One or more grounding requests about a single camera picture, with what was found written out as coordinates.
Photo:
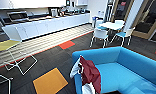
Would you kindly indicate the white kitchen counter cabinets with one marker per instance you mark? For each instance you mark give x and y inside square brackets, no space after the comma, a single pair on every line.
[44,28]

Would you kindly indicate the white upper wall cabinets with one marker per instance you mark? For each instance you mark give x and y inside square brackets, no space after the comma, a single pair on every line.
[30,3]

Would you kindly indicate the brown wooden door frame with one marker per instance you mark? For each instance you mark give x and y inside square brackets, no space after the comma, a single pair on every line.
[149,31]

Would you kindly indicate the blue sofa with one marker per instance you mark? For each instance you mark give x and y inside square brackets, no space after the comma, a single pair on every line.
[127,70]

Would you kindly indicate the white high chair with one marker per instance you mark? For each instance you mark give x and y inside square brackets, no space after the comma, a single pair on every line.
[4,78]

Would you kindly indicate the white low table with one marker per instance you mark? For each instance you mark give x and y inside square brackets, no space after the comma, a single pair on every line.
[111,25]

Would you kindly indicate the grey microwave oven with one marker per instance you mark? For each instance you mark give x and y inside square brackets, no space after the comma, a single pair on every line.
[17,15]

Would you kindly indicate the red and white jacket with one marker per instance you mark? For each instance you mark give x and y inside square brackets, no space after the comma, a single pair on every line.
[90,75]

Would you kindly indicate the white chair yellow seat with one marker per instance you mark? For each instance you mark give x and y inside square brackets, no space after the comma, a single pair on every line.
[5,45]

